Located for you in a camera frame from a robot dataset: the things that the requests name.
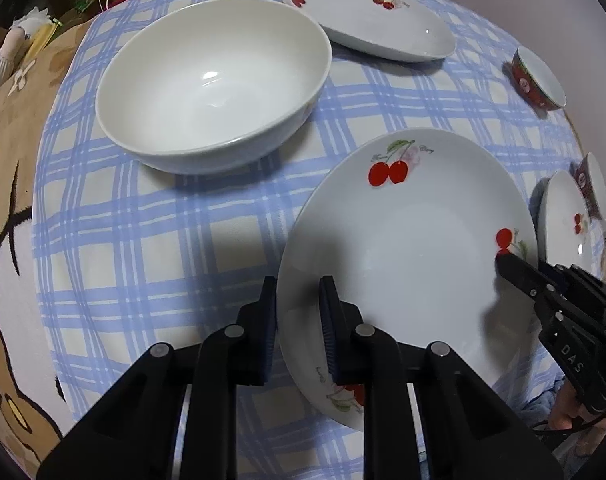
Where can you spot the small emblem bowl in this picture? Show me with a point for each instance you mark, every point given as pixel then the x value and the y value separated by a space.
pixel 595 185

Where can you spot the brown floral blanket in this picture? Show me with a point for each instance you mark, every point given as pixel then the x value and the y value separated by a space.
pixel 13 170

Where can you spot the large white bowl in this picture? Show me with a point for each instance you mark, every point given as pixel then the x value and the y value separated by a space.
pixel 208 85

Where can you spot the white plush toy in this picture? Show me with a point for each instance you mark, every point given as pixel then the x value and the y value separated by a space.
pixel 3 55

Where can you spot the person's light blue clothing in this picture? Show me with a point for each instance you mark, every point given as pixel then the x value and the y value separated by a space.
pixel 540 400

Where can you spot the white cherry print plate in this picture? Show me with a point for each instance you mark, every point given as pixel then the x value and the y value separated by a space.
pixel 363 20
pixel 408 260
pixel 563 220

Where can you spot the green bottle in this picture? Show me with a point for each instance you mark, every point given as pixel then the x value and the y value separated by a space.
pixel 80 2

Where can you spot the blue plaid cloth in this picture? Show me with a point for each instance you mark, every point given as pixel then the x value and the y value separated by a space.
pixel 158 240

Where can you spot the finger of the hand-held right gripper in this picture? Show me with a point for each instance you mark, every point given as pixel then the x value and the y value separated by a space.
pixel 563 275
pixel 518 272

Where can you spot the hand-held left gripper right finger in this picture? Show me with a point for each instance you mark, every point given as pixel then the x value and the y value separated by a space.
pixel 329 330

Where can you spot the medium white bowl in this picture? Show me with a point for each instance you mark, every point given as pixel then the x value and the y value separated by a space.
pixel 540 72

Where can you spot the person's right hand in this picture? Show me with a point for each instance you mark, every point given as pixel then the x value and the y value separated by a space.
pixel 565 410

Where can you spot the yellow plastic package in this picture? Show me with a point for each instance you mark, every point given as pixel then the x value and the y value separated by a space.
pixel 40 40

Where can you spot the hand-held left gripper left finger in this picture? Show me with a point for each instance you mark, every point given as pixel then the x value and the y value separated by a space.
pixel 268 330

